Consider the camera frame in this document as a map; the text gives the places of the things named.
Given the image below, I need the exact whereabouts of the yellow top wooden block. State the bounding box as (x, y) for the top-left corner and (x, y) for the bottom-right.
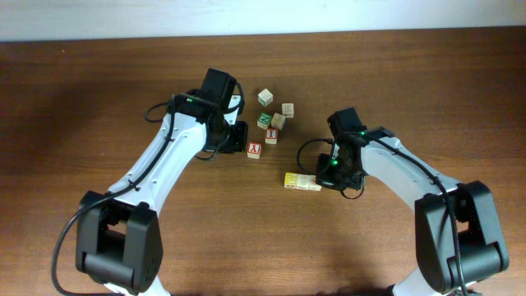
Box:
(284, 172), (298, 189)

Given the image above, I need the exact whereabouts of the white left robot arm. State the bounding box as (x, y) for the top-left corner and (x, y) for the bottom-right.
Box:
(71, 69), (248, 295)

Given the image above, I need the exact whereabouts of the red C wooden block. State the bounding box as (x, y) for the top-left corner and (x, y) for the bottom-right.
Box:
(308, 175), (321, 191)

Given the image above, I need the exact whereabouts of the blue L wooden block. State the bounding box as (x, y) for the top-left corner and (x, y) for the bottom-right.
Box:
(296, 174), (311, 191)

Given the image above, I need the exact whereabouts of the red Y wooden block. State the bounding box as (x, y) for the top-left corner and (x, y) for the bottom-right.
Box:
(247, 142), (262, 159)

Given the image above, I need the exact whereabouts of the green N wooden block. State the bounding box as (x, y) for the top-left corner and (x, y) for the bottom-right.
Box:
(256, 113), (272, 130)

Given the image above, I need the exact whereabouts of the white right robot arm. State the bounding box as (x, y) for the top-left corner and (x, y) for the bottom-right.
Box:
(316, 108), (510, 295)

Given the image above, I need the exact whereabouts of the red 9 wooden block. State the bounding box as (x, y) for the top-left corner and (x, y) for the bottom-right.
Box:
(282, 103), (294, 118)

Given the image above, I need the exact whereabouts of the plain 6 wooden block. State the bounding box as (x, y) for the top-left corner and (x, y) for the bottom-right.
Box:
(257, 89), (274, 107)

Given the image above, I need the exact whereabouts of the plain J wooden block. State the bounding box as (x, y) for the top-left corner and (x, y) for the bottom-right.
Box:
(270, 113), (286, 130)

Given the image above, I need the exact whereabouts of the red I wooden block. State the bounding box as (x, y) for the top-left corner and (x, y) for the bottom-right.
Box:
(265, 127), (279, 145)

